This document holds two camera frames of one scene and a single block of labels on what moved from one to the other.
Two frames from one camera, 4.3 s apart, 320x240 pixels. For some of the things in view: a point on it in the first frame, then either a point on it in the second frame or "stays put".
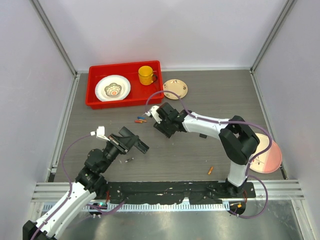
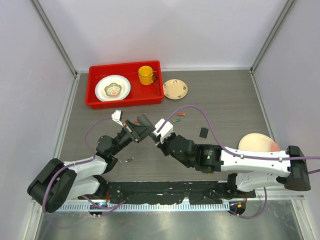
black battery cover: x=203 y=135 stays put
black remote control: x=140 y=145 to x=144 y=128
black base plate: x=196 y=192 stays put
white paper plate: x=112 y=87 stays put
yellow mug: x=147 y=76 stays put
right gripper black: x=160 y=126 to x=162 y=145
